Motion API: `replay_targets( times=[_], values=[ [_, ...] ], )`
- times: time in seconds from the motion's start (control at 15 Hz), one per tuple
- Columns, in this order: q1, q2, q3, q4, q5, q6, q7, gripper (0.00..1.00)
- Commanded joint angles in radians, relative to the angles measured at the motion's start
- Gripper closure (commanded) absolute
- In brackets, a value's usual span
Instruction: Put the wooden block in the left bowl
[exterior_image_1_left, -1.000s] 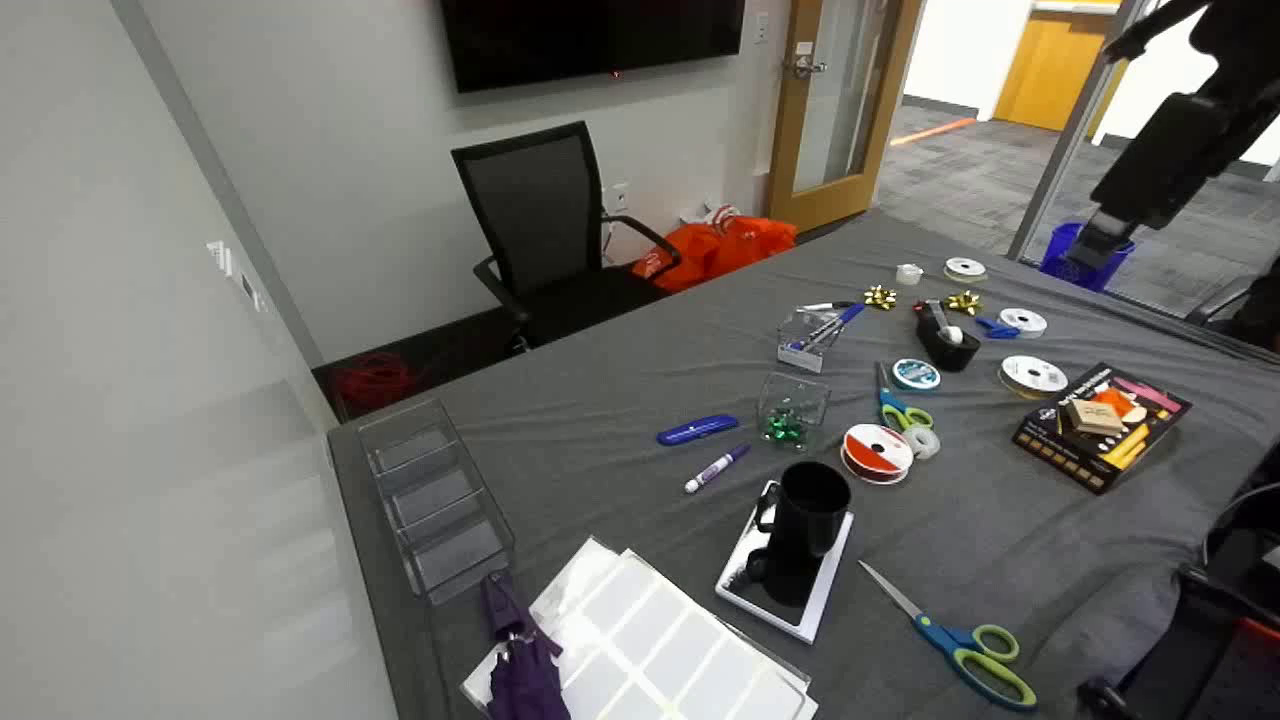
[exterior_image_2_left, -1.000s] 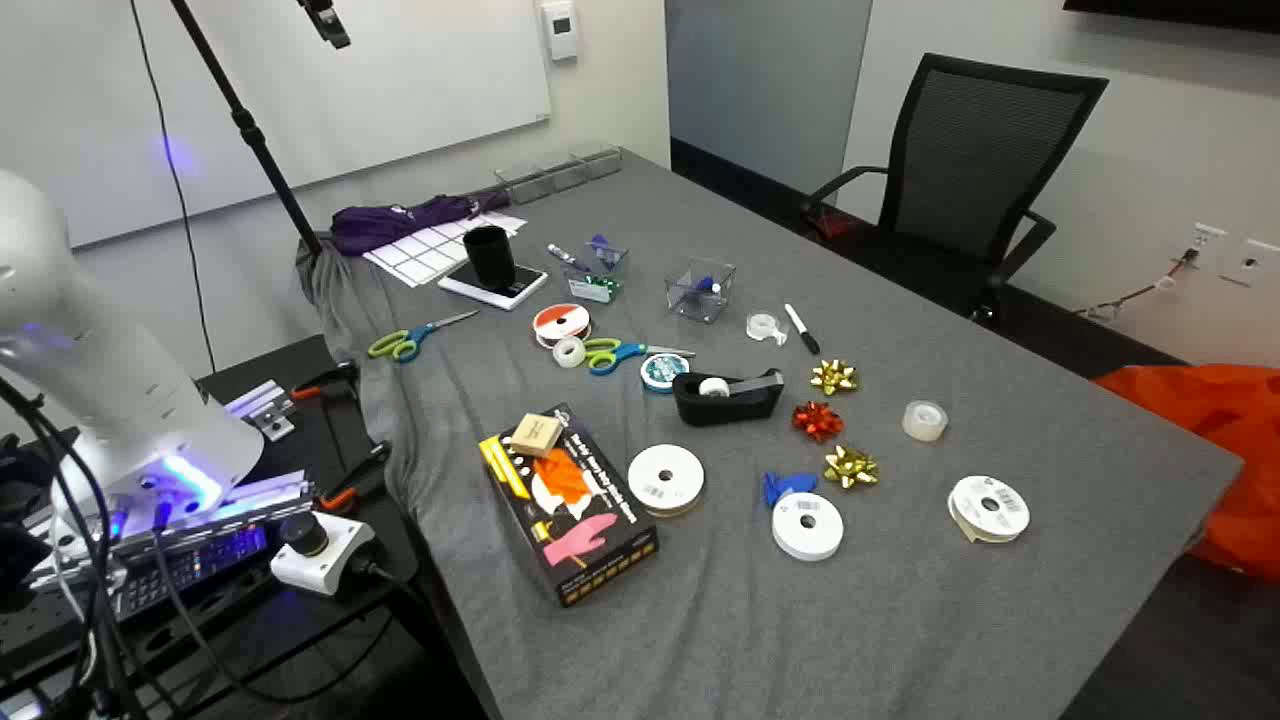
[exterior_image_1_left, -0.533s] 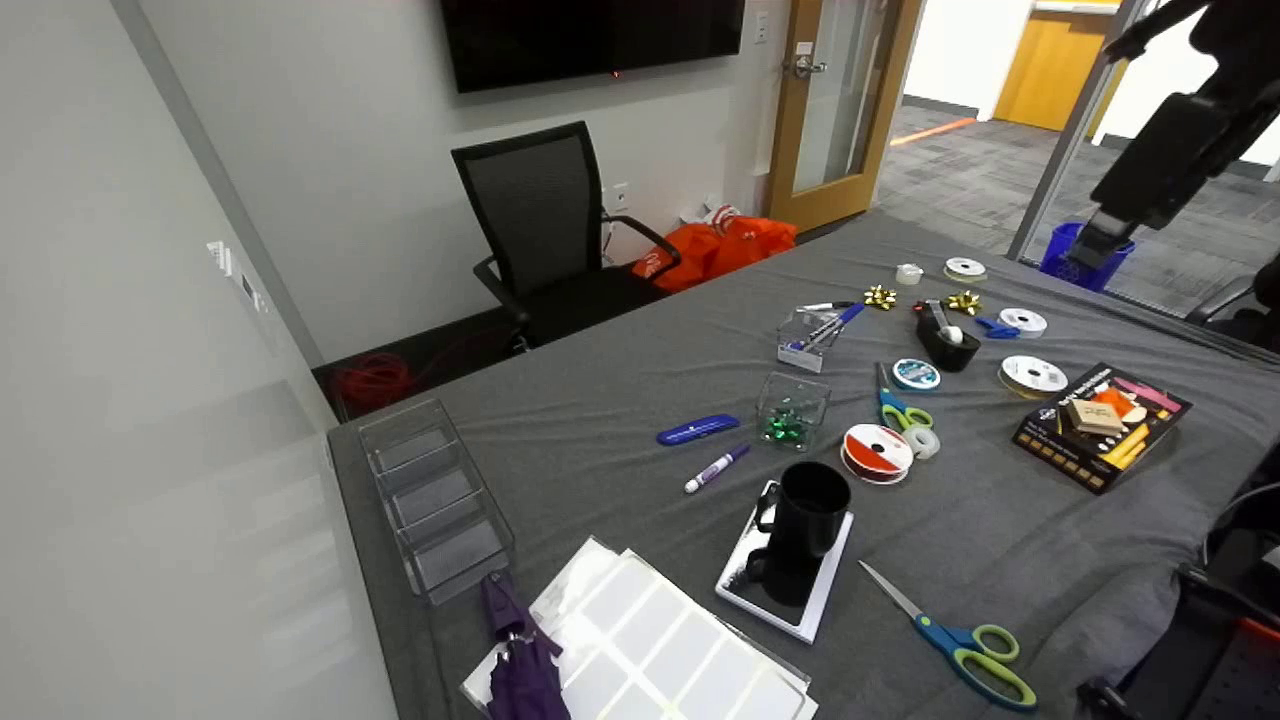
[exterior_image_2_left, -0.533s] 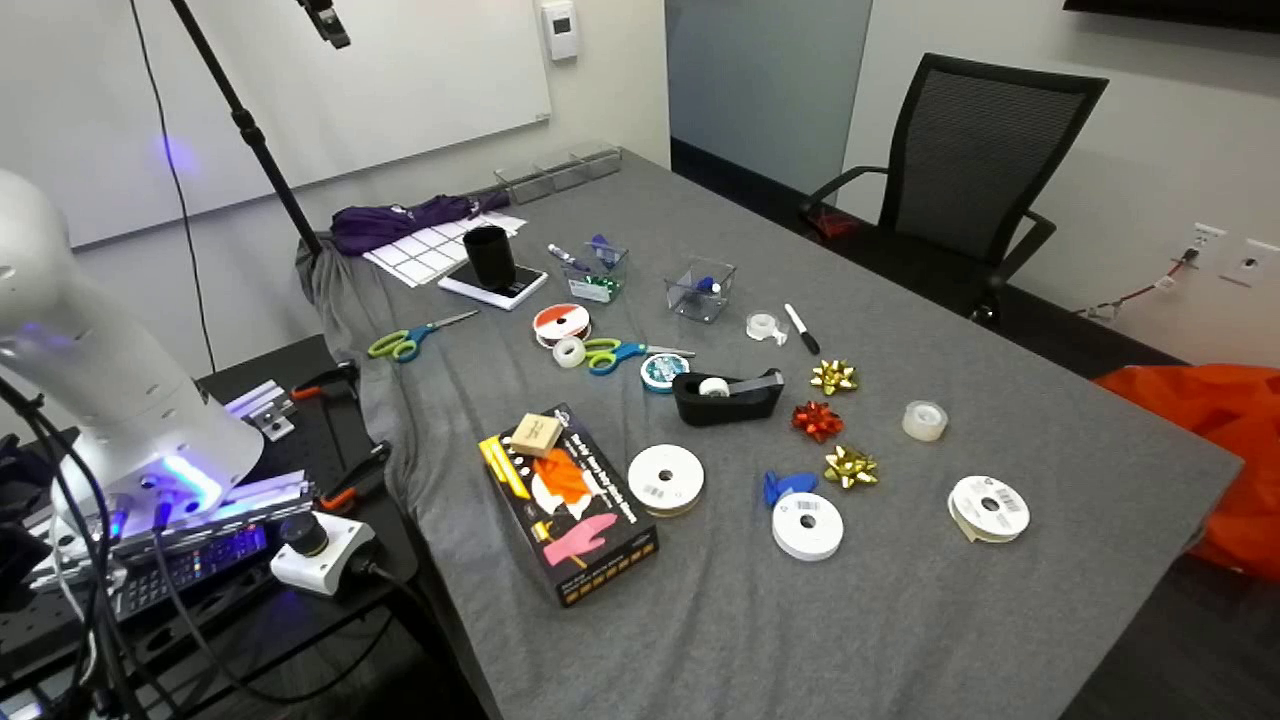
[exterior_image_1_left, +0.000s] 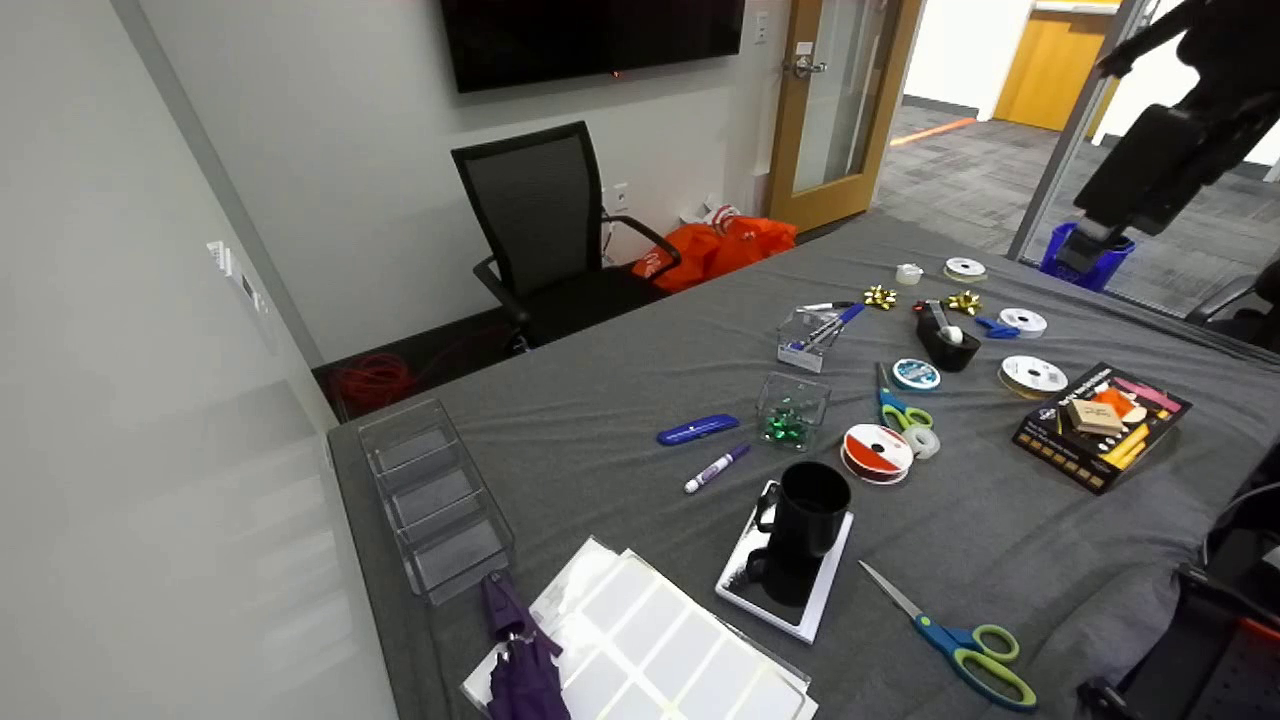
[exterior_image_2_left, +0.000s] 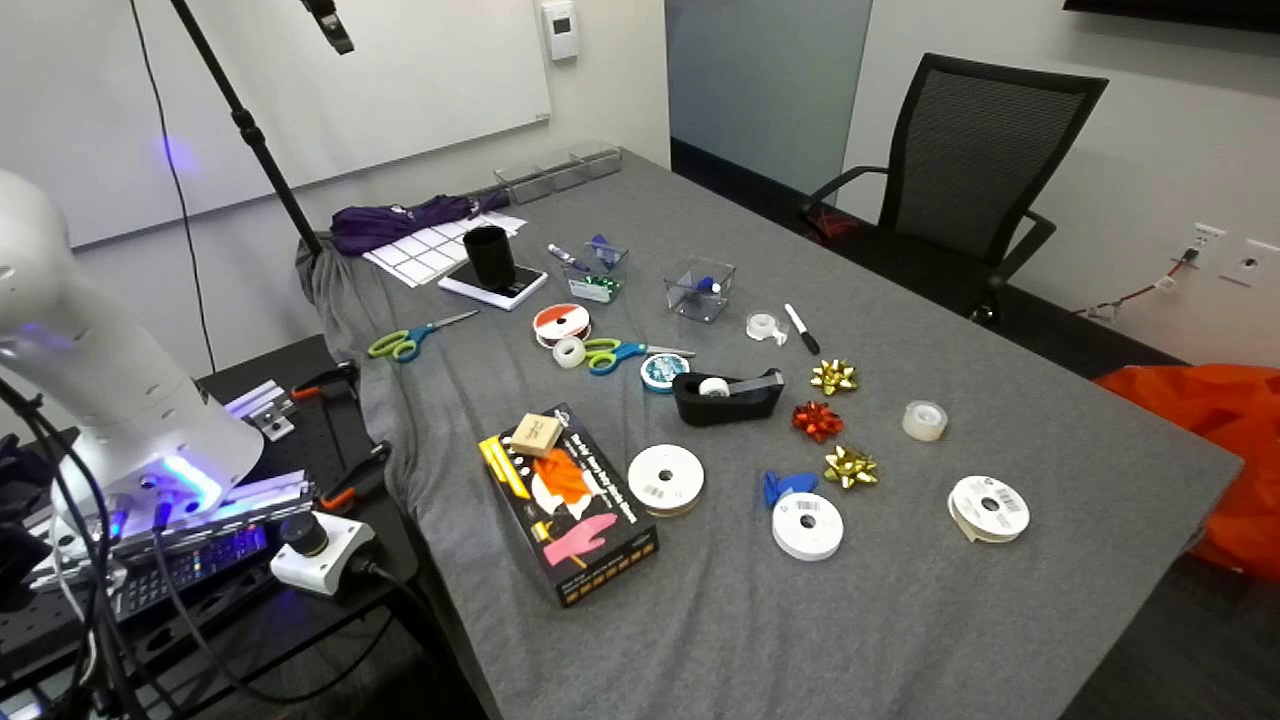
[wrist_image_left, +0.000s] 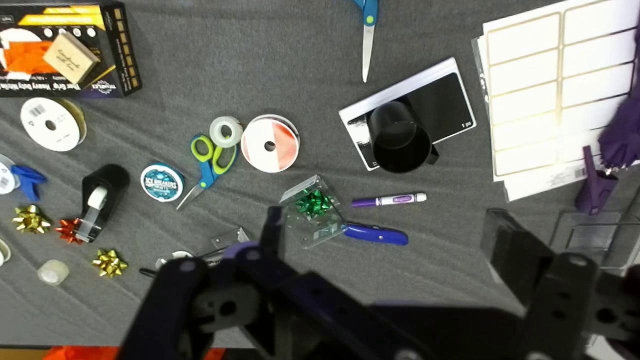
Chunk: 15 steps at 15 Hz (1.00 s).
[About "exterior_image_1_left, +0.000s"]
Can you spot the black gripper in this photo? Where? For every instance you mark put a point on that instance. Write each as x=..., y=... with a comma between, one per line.
x=1132, y=167

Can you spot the small wooden stamp block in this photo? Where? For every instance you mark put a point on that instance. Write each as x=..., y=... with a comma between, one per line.
x=1091, y=417

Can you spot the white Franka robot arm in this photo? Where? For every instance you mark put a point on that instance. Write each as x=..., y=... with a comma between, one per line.
x=1232, y=52

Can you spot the blue bin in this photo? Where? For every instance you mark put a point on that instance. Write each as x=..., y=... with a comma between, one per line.
x=1084, y=256

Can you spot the gold gift bow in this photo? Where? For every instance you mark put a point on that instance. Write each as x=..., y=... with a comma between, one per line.
x=963, y=305
x=878, y=297

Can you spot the large white ribbon spool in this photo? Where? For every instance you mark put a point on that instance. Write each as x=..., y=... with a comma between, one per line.
x=1035, y=374

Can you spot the small white tape roll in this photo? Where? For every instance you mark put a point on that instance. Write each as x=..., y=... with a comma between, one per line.
x=908, y=272

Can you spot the green tape roll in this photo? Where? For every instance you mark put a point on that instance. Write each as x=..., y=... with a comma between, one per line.
x=916, y=374

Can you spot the small green blue scissors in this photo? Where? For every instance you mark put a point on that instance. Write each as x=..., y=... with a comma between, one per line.
x=896, y=407

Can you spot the clear tape roll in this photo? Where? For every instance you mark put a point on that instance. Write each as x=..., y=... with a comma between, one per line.
x=926, y=442

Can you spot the wooden door with glass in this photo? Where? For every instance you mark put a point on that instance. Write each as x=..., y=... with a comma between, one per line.
x=787, y=122

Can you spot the grey staples box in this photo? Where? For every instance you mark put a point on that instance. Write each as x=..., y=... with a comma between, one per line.
x=810, y=346

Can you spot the clear container green pins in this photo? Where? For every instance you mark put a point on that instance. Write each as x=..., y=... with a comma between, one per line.
x=791, y=417

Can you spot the orange bag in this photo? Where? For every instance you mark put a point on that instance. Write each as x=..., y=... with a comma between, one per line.
x=714, y=244

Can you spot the black mug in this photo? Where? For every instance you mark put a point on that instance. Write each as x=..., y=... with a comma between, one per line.
x=813, y=505

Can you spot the large green blue scissors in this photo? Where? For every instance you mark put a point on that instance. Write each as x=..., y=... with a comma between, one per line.
x=964, y=644

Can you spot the purple white marker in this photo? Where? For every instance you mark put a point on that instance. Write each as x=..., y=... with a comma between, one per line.
x=716, y=468

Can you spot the black white flat box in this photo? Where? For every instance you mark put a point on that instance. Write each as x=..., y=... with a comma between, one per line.
x=787, y=601

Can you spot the black mesh office chair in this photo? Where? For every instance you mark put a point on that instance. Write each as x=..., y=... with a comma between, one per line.
x=541, y=215

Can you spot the white label sheets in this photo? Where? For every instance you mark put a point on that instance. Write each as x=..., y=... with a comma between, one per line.
x=654, y=644

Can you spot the clear acrylic organizer tray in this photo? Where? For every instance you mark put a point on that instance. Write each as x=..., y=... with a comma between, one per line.
x=434, y=502

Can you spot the purple cloth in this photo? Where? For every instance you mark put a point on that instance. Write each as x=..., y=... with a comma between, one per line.
x=522, y=667

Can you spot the metal glass wall frame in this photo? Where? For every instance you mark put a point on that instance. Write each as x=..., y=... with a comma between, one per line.
x=1065, y=147

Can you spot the black wall television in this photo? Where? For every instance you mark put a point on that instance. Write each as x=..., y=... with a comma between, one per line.
x=587, y=36

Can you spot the white wall switch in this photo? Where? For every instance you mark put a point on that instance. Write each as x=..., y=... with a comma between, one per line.
x=225, y=256

